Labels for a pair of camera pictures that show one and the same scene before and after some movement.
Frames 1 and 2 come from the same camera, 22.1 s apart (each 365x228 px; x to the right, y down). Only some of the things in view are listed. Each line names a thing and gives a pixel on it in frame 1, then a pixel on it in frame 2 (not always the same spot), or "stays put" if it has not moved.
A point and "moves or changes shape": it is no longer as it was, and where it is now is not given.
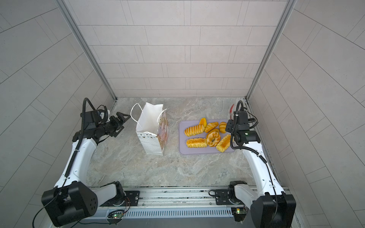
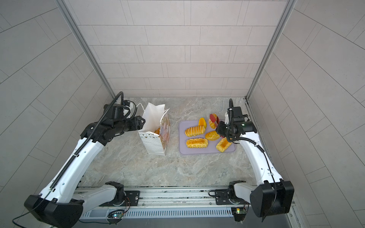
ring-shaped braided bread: (213, 137) to (157, 131)
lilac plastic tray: (204, 137) stays put
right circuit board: (239, 213) stays put
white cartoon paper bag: (152, 127) stays put
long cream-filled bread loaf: (196, 142) stays put
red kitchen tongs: (231, 112) moves or changes shape
